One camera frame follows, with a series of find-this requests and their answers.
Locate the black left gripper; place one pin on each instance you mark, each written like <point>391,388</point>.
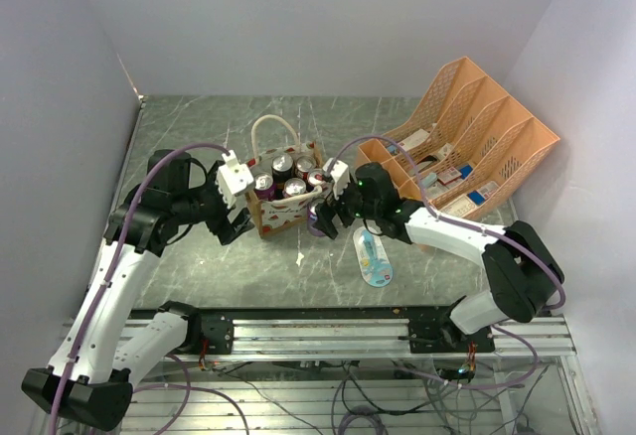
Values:
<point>221,225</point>

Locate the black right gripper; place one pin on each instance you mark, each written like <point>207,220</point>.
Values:
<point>326,213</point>

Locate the blue Red Bull can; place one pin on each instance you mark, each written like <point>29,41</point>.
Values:
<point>316,180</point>

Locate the red cola can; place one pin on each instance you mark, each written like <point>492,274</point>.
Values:
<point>303,165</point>
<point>294,189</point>

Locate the watermelon canvas bag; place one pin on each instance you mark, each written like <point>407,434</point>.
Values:
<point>279,215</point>

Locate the purple Fanta can front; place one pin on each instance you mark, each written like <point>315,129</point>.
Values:
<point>264,187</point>

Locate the purple fanta can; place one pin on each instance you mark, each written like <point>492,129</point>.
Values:
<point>312,219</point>
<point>264,187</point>

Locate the black yellow beverage can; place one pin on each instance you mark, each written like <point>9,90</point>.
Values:
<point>282,170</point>

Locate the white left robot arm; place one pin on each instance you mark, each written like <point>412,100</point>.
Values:
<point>91,377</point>

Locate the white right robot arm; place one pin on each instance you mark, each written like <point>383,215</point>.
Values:
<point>523,277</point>

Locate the red cola can in bag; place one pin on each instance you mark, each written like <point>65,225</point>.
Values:
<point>303,165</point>

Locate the blue correction tape package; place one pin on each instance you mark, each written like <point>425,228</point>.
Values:
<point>373,261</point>

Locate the red white box in organizer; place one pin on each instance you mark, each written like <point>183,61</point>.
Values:
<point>413,140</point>

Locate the blue box in organizer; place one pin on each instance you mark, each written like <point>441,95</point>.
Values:
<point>465,171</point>

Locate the orange plastic desk organizer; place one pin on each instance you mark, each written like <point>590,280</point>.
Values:
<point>471,120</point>

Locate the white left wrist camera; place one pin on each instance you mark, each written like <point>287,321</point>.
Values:
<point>234,179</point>

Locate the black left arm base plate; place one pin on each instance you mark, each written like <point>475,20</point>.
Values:
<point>206,330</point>

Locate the aluminium mounting rail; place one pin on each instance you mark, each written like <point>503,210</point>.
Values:
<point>304,339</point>

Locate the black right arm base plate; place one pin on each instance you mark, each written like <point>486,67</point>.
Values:
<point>442,337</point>

